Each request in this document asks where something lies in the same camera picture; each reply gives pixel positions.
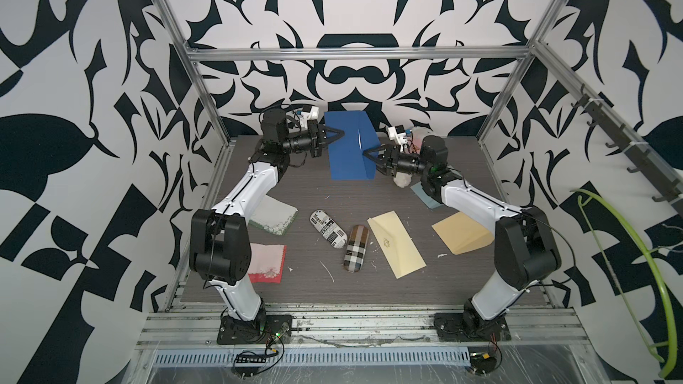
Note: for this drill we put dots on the white black patterned glasses case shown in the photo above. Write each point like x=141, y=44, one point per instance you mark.
x=328, y=229

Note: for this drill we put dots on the cream envelope left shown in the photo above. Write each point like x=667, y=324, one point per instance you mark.
x=396, y=244

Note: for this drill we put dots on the brown plaid glasses case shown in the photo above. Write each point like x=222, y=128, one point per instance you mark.
x=356, y=249

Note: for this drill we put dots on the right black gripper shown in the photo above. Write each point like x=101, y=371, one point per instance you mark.
x=393, y=154

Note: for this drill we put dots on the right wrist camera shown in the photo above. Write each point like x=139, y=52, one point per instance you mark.
x=401, y=136

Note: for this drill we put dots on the white letter paper green border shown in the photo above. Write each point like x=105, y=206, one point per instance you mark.
x=273, y=216

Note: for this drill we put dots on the tan envelope gold emblem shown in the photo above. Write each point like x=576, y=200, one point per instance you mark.
x=461, y=234

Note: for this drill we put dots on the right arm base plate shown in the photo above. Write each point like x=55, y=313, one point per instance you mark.
x=468, y=326

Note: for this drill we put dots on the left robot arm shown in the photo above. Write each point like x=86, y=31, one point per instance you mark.
x=220, y=250

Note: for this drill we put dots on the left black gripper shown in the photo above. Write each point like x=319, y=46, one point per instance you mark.
x=315, y=136

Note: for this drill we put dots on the black connector board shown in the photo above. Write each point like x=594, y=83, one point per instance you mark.
x=248, y=364
x=482, y=364

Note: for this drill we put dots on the left black connector board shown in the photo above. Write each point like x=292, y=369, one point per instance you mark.
x=248, y=364

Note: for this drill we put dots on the right black connector board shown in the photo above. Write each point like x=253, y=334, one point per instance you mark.
x=482, y=364

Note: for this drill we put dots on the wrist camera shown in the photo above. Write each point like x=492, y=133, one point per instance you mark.
x=401, y=136
x=306, y=114

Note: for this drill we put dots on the dark blue envelope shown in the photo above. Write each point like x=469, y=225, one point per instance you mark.
x=346, y=156

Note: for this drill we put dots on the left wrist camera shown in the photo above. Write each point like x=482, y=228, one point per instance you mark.
x=306, y=114

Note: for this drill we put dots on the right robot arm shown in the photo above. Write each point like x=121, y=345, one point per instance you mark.
x=525, y=250

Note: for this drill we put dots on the light blue envelope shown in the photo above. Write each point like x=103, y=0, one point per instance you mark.
x=428, y=201

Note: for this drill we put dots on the black hook rail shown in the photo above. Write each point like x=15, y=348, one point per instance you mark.
x=625, y=140

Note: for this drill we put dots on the white plush bear pink shirt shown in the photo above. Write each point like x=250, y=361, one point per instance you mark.
x=411, y=143

